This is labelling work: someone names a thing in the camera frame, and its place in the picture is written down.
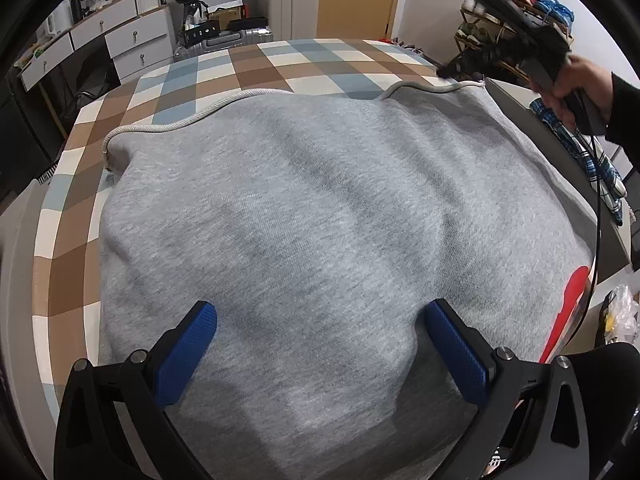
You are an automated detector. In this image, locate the brown box with black print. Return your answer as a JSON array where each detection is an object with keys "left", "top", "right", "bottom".
[{"left": 207, "top": 5, "right": 246, "bottom": 31}]

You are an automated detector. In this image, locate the silver suitcase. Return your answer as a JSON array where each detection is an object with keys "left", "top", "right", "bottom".
[{"left": 174, "top": 30, "right": 275, "bottom": 63}]

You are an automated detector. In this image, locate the grey printed hoodie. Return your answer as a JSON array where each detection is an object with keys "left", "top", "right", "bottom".
[{"left": 97, "top": 79, "right": 598, "bottom": 480}]

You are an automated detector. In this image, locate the wooden door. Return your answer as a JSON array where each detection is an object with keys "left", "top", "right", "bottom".
[{"left": 315, "top": 0, "right": 406, "bottom": 41}]

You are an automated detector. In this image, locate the blue plaid cloth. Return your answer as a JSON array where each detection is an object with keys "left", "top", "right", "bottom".
[{"left": 530, "top": 97, "right": 626, "bottom": 211}]

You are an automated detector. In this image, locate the black cable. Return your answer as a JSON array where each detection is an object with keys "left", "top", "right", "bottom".
[{"left": 574, "top": 125, "right": 602, "bottom": 361}]

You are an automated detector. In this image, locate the checked bed cover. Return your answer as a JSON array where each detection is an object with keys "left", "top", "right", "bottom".
[{"left": 31, "top": 37, "right": 453, "bottom": 411}]

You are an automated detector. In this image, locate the clear plastic bag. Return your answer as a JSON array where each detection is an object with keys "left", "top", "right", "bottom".
[{"left": 605, "top": 285, "right": 640, "bottom": 341}]

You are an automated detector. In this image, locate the pile of loose shoes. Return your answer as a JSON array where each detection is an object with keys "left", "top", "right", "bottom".
[{"left": 380, "top": 37, "right": 426, "bottom": 56}]

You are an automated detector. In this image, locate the white electric kettle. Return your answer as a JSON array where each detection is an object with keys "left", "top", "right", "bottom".
[{"left": 47, "top": 2, "right": 71, "bottom": 36}]

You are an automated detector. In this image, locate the person's black clothing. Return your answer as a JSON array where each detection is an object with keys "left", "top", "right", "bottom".
[{"left": 565, "top": 342, "right": 640, "bottom": 480}]

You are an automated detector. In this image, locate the wooden shoe rack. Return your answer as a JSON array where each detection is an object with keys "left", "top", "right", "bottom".
[{"left": 454, "top": 0, "right": 576, "bottom": 81}]

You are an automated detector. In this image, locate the person's right hand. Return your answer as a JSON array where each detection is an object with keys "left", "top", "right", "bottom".
[{"left": 540, "top": 55, "right": 613, "bottom": 131}]

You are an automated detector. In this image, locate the white desk with drawers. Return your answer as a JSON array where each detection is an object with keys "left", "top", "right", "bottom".
[{"left": 17, "top": 0, "right": 173, "bottom": 93}]

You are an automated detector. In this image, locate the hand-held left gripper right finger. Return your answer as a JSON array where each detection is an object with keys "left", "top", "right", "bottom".
[{"left": 424, "top": 297, "right": 591, "bottom": 480}]

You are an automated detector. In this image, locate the white ribbed cabinet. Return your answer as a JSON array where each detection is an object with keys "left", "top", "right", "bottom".
[{"left": 257, "top": 0, "right": 318, "bottom": 41}]

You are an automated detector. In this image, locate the person's right forearm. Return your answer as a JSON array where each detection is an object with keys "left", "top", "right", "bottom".
[{"left": 602, "top": 72, "right": 640, "bottom": 161}]

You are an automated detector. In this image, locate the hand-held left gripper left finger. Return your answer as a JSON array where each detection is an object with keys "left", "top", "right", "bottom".
[{"left": 52, "top": 300, "right": 218, "bottom": 480}]

